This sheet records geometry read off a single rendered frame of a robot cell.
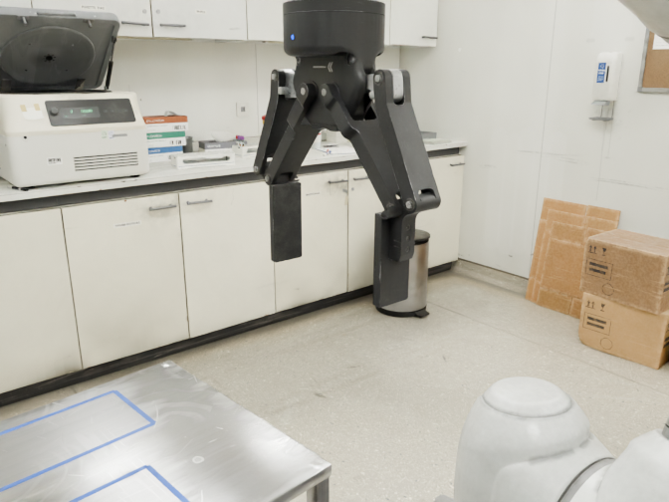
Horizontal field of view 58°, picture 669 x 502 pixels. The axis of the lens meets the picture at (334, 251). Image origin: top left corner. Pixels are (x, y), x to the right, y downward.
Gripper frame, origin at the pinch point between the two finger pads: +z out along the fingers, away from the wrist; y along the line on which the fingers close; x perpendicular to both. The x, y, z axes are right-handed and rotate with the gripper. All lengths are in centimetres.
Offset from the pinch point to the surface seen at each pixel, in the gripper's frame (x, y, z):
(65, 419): 10, 55, 38
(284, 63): -189, 282, -20
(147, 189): -73, 223, 36
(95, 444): 9, 46, 38
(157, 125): -95, 259, 12
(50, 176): -32, 220, 26
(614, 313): -247, 87, 97
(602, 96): -279, 124, -3
